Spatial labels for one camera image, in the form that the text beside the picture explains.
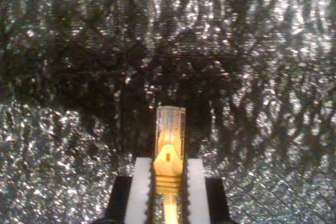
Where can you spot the black textured bubble mat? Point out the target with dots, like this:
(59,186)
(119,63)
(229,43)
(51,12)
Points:
(78,51)

